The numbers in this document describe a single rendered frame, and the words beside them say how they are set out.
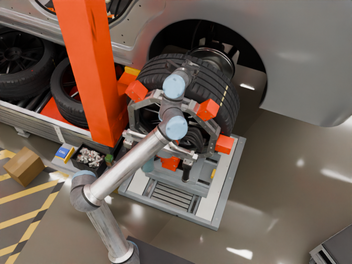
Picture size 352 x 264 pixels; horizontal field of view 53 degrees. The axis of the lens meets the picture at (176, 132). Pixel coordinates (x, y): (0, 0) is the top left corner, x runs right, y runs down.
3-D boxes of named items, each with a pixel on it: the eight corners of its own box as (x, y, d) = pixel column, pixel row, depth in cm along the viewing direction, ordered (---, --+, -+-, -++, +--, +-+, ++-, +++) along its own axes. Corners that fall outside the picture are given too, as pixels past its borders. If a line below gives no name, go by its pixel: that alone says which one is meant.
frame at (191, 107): (212, 161, 226) (226, 110, 181) (209, 169, 222) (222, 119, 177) (134, 134, 235) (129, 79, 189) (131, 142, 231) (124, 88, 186)
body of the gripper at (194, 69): (196, 80, 172) (190, 87, 161) (180, 74, 173) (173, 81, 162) (200, 65, 168) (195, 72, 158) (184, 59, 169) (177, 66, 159)
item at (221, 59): (217, 90, 251) (243, 67, 225) (213, 98, 247) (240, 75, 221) (179, 65, 245) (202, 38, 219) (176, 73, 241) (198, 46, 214)
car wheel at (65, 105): (142, 70, 308) (141, 51, 289) (132, 133, 272) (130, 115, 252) (67, 65, 308) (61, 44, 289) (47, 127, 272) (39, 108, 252)
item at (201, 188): (219, 160, 284) (221, 154, 275) (206, 199, 264) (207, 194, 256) (162, 140, 292) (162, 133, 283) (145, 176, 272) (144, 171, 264)
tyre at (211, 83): (123, 81, 236) (195, 136, 258) (108, 107, 223) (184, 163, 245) (179, 32, 184) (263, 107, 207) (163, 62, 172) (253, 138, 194)
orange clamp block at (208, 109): (208, 111, 189) (220, 106, 182) (204, 122, 184) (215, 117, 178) (199, 103, 186) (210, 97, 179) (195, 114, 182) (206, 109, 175)
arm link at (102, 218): (119, 285, 200) (61, 193, 160) (118, 260, 215) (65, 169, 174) (144, 276, 200) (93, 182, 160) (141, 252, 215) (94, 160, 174)
